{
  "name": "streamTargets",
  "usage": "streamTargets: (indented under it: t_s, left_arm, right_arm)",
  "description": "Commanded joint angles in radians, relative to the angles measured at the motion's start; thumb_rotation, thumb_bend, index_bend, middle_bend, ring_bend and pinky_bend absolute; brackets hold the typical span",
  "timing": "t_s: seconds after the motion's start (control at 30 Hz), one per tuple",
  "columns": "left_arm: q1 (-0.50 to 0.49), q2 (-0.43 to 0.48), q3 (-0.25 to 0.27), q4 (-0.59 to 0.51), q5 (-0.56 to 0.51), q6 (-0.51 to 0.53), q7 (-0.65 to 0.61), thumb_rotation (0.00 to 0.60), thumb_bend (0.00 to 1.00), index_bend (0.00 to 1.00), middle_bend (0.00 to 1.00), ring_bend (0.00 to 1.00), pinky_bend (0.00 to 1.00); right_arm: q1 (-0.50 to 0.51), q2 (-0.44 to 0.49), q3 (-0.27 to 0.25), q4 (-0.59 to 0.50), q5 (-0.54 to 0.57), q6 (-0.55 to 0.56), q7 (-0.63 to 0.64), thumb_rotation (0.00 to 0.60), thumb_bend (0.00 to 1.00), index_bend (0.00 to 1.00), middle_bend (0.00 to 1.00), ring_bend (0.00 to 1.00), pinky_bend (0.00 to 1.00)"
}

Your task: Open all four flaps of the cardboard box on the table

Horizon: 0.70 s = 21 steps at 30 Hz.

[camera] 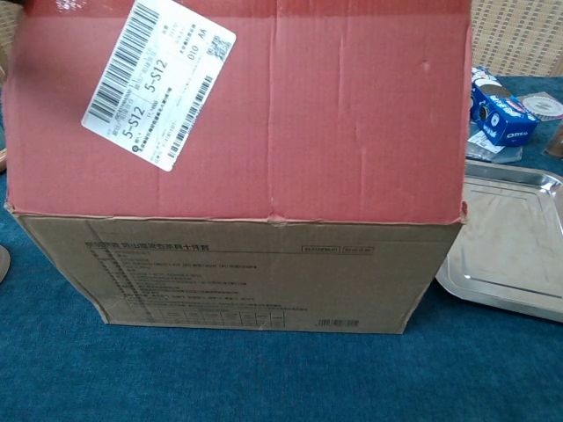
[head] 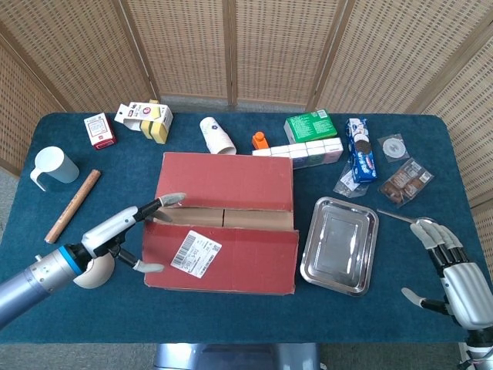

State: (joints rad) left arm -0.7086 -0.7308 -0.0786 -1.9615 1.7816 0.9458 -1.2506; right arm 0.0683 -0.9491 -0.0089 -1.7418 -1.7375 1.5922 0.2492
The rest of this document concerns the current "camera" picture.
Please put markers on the small clear plastic bag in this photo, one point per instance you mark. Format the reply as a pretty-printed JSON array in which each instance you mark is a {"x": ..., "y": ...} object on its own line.
[{"x": 484, "y": 147}]

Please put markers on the stainless steel tray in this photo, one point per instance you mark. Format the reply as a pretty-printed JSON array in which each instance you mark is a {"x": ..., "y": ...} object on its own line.
[{"x": 506, "y": 242}]

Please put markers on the clear bag with white disc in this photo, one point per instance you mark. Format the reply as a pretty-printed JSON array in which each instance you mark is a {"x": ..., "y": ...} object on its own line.
[{"x": 545, "y": 107}]

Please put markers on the brown snack packet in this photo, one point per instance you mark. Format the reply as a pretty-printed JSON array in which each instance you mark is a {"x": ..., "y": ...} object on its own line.
[{"x": 556, "y": 143}]

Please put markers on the beige bowl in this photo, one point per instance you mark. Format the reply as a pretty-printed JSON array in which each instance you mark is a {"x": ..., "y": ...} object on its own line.
[{"x": 3, "y": 264}]

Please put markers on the blue Oreo cookie box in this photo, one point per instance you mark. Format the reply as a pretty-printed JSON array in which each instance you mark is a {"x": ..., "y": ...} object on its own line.
[{"x": 506, "y": 118}]

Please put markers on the red-topped cardboard box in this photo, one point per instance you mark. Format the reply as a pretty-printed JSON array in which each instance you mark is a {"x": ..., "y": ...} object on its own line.
[{"x": 308, "y": 132}]

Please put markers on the blue table cloth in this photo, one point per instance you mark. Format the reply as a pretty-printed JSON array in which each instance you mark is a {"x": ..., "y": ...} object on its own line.
[{"x": 264, "y": 378}]

